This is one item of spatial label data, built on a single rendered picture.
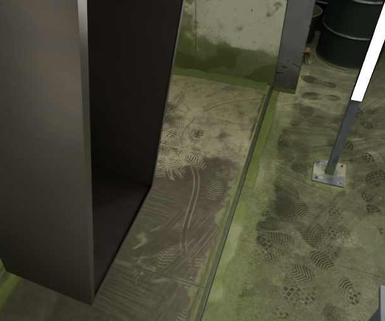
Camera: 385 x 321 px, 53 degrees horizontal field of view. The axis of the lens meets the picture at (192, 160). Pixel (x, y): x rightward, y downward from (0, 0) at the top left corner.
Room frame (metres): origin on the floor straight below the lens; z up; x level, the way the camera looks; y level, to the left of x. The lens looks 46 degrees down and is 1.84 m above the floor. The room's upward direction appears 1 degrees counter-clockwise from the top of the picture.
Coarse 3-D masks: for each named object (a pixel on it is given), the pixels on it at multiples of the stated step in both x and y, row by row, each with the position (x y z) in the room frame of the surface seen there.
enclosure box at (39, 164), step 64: (0, 0) 0.57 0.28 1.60; (64, 0) 0.53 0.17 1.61; (128, 0) 1.17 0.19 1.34; (0, 64) 0.59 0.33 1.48; (64, 64) 0.54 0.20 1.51; (128, 64) 1.18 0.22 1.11; (0, 128) 0.61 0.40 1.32; (64, 128) 0.56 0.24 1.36; (128, 128) 1.20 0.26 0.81; (0, 192) 0.65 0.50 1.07; (64, 192) 0.58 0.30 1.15; (128, 192) 1.13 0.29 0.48; (0, 256) 0.71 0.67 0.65; (64, 256) 0.61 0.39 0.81
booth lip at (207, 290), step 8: (272, 88) 2.57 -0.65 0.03; (264, 104) 2.34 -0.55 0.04; (264, 112) 2.25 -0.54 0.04; (256, 128) 2.07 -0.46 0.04; (256, 136) 1.99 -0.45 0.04; (248, 152) 1.83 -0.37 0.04; (248, 160) 1.75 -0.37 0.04; (240, 184) 1.55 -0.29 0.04; (240, 192) 1.49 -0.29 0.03; (232, 208) 1.37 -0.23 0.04; (232, 216) 1.32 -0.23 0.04; (224, 232) 1.20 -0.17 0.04; (224, 240) 1.16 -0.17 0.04; (216, 256) 1.06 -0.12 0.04; (216, 264) 1.01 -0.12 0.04; (208, 280) 0.92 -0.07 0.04; (208, 288) 0.88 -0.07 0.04; (208, 296) 0.85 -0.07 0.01; (200, 304) 0.80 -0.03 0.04; (200, 312) 0.76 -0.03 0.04; (200, 320) 0.73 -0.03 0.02
